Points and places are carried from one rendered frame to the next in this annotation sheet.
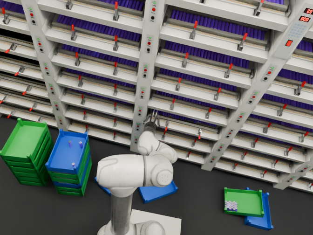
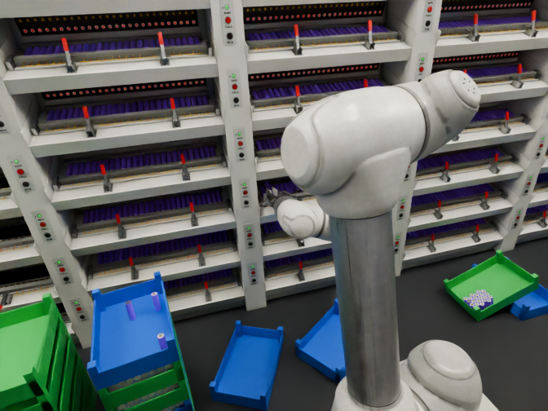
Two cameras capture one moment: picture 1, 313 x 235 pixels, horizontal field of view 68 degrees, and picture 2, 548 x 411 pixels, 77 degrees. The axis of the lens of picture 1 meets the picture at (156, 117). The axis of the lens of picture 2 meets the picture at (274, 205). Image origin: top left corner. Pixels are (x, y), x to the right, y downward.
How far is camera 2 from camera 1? 0.82 m
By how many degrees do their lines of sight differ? 24
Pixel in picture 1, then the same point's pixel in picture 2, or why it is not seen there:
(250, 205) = (503, 284)
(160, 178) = (462, 85)
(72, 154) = (144, 330)
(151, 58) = (238, 55)
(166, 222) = not seen: hidden behind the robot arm
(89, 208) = not seen: outside the picture
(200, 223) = not seen: hidden behind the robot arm
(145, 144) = (301, 209)
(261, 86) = (426, 41)
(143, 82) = (236, 118)
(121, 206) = (386, 262)
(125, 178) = (386, 115)
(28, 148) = (20, 369)
